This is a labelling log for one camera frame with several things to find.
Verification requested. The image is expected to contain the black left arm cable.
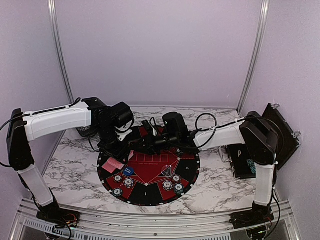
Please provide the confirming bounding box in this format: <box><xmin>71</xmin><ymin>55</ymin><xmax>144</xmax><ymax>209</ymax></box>
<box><xmin>0</xmin><ymin>97</ymin><xmax>83</xmax><ymax>168</ymax></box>

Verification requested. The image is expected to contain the round red black poker mat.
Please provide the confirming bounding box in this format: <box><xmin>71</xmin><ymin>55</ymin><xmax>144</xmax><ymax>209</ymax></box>
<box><xmin>97</xmin><ymin>125</ymin><xmax>201</xmax><ymax>207</ymax></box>

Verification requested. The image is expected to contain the red brown poker chip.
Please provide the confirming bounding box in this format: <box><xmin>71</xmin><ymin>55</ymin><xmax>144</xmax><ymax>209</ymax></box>
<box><xmin>113</xmin><ymin>175</ymin><xmax>123</xmax><ymax>183</ymax></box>
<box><xmin>172</xmin><ymin>175</ymin><xmax>181</xmax><ymax>183</ymax></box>

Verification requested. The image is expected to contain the red playing card deck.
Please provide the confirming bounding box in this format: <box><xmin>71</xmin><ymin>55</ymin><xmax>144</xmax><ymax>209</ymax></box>
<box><xmin>128</xmin><ymin>150</ymin><xmax>135</xmax><ymax>160</ymax></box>

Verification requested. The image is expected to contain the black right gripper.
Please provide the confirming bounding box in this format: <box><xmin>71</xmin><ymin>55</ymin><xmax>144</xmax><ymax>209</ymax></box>
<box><xmin>131</xmin><ymin>131</ymin><xmax>179</xmax><ymax>156</ymax></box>

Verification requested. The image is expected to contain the left aluminium frame post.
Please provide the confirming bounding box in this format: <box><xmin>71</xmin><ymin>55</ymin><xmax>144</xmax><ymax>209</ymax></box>
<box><xmin>47</xmin><ymin>0</ymin><xmax>77</xmax><ymax>110</ymax></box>

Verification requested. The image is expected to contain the aluminium frame post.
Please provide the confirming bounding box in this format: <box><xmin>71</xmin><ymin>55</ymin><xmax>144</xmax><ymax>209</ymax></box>
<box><xmin>47</xmin><ymin>0</ymin><xmax>77</xmax><ymax>110</ymax></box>
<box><xmin>236</xmin><ymin>0</ymin><xmax>270</xmax><ymax>114</ymax></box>

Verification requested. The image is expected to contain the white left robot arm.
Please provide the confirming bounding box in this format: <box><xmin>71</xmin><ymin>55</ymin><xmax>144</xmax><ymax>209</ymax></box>
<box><xmin>6</xmin><ymin>97</ymin><xmax>135</xmax><ymax>223</ymax></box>

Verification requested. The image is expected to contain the single red playing card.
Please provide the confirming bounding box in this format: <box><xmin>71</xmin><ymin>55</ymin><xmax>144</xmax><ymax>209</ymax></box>
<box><xmin>102</xmin><ymin>158</ymin><xmax>125</xmax><ymax>173</ymax></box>

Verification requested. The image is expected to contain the black floral box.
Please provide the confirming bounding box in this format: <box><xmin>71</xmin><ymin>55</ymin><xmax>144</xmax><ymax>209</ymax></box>
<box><xmin>76</xmin><ymin>126</ymin><xmax>98</xmax><ymax>138</ymax></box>

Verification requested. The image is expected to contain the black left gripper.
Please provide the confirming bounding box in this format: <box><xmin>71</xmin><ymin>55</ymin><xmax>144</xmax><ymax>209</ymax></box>
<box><xmin>95</xmin><ymin>124</ymin><xmax>132</xmax><ymax>165</ymax></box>

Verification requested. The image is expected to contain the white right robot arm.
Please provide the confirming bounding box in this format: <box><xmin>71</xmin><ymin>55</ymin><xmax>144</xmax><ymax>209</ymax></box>
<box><xmin>136</xmin><ymin>111</ymin><xmax>279</xmax><ymax>224</ymax></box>

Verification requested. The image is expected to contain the clear round dealer button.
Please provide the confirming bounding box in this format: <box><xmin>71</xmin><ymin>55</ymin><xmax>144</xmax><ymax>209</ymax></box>
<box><xmin>159</xmin><ymin>164</ymin><xmax>176</xmax><ymax>178</ymax></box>

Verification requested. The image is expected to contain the black poker chip case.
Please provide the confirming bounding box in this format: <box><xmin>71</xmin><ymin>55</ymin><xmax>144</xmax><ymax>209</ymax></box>
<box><xmin>225</xmin><ymin>103</ymin><xmax>300</xmax><ymax>179</ymax></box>

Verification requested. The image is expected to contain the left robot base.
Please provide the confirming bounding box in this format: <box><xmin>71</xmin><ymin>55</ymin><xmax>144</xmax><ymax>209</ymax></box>
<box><xmin>36</xmin><ymin>204</ymin><xmax>80</xmax><ymax>228</ymax></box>

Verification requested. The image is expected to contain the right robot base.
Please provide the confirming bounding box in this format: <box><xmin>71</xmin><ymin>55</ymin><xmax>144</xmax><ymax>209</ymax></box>
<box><xmin>229</xmin><ymin>206</ymin><xmax>275</xmax><ymax>229</ymax></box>

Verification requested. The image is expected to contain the blue small blind button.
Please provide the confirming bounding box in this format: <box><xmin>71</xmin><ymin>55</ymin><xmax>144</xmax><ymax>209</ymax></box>
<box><xmin>122</xmin><ymin>166</ymin><xmax>135</xmax><ymax>177</ymax></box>

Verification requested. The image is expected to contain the aluminium front rail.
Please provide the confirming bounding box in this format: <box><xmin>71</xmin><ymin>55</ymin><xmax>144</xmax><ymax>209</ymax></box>
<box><xmin>8</xmin><ymin>198</ymin><xmax>302</xmax><ymax>240</ymax></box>

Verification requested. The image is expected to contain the right aluminium frame post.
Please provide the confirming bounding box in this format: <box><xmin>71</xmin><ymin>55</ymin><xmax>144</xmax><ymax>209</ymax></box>
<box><xmin>236</xmin><ymin>0</ymin><xmax>270</xmax><ymax>114</ymax></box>

